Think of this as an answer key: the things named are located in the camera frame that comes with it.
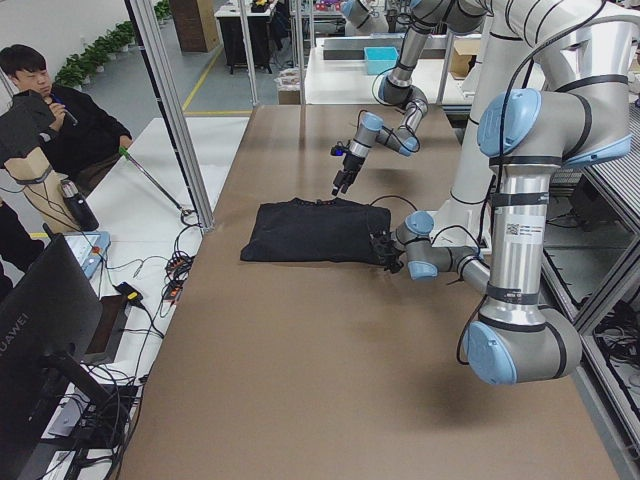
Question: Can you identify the blue plastic bin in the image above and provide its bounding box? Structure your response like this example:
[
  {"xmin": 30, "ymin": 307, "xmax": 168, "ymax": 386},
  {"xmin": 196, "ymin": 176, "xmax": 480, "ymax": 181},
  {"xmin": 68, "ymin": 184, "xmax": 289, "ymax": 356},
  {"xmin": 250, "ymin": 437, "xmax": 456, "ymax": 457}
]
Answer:
[{"xmin": 363, "ymin": 46, "xmax": 399, "ymax": 76}]

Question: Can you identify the aluminium frame post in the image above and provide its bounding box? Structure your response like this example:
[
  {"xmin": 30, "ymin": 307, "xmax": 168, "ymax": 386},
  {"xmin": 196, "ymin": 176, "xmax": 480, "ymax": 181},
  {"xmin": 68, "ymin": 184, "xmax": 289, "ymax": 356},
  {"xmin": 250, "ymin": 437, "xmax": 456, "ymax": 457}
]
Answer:
[{"xmin": 124, "ymin": 0, "xmax": 214, "ymax": 233}]

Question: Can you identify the black printed t-shirt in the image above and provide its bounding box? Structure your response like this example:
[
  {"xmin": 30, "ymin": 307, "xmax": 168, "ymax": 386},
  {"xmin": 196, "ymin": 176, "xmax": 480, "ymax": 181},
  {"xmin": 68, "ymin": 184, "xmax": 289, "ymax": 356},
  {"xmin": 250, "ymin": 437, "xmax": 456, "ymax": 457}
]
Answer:
[{"xmin": 240, "ymin": 198, "xmax": 391, "ymax": 265}]

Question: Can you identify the cardboard box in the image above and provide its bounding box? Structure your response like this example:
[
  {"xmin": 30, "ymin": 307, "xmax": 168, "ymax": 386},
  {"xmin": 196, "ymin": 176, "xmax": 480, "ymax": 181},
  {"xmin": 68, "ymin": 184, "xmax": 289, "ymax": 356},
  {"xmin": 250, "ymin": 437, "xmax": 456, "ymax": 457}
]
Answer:
[{"xmin": 449, "ymin": 38, "xmax": 481, "ymax": 80}]

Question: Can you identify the reacher grabber tool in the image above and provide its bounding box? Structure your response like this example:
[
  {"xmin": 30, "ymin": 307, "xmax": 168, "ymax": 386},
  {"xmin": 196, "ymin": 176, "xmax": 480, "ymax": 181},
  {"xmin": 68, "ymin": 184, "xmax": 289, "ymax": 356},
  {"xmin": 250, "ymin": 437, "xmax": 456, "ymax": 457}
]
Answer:
[{"xmin": 118, "ymin": 146, "xmax": 195, "ymax": 226}]

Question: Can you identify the seated person in black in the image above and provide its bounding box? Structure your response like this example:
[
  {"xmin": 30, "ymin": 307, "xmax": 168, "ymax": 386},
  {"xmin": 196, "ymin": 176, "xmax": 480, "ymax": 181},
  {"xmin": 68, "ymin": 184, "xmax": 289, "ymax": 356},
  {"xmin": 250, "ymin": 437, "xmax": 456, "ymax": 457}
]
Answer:
[{"xmin": 1, "ymin": 44, "xmax": 133, "ymax": 196}]

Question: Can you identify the black Huawei monitor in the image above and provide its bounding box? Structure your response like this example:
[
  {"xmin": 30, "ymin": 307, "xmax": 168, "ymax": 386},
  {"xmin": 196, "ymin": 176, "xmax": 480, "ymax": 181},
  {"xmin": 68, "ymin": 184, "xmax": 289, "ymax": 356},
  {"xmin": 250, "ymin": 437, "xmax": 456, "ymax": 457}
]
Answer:
[{"xmin": 1, "ymin": 235, "xmax": 123, "ymax": 479}]

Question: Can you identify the black thermos bottle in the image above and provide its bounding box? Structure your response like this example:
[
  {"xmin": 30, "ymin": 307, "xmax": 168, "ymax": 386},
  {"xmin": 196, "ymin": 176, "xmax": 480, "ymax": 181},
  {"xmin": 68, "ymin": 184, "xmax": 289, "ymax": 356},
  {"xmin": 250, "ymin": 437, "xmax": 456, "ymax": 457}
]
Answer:
[{"xmin": 60, "ymin": 179, "xmax": 99, "ymax": 231}]

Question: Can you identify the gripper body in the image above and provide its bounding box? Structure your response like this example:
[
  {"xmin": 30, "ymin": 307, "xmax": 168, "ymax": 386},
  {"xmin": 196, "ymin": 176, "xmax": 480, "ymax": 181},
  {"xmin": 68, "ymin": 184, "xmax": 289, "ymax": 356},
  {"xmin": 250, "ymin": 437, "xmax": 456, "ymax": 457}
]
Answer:
[
  {"xmin": 370, "ymin": 231, "xmax": 404, "ymax": 273},
  {"xmin": 331, "ymin": 142, "xmax": 368, "ymax": 183}
]

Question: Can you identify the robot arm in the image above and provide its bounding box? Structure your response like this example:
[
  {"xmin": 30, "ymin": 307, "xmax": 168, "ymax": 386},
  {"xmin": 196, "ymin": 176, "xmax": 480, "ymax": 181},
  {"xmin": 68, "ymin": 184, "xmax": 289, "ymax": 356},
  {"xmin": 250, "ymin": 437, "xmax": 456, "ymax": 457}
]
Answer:
[
  {"xmin": 373, "ymin": 74, "xmax": 631, "ymax": 385},
  {"xmin": 332, "ymin": 1, "xmax": 486, "ymax": 196}
]

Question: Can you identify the grey orange usb hub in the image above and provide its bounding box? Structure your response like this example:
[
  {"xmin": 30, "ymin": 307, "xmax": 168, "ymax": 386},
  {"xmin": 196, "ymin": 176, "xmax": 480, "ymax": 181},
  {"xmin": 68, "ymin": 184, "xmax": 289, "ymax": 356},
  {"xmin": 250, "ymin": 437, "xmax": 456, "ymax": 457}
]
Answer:
[
  {"xmin": 165, "ymin": 255, "xmax": 193, "ymax": 276},
  {"xmin": 162, "ymin": 285, "xmax": 182, "ymax": 304}
]

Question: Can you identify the black yellow-labelled power adapter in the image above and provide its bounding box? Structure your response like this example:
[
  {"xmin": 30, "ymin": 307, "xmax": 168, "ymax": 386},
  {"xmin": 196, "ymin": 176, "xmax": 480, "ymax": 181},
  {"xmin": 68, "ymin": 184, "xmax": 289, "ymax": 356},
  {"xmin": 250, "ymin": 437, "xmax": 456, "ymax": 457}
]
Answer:
[{"xmin": 114, "ymin": 282, "xmax": 143, "ymax": 307}]

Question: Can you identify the teach pendant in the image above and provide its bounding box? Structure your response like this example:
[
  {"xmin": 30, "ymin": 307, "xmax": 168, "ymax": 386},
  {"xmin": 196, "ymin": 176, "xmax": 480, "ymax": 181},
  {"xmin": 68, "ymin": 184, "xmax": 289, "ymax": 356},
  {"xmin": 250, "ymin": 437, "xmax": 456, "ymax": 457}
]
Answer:
[{"xmin": 64, "ymin": 231, "xmax": 111, "ymax": 279}]

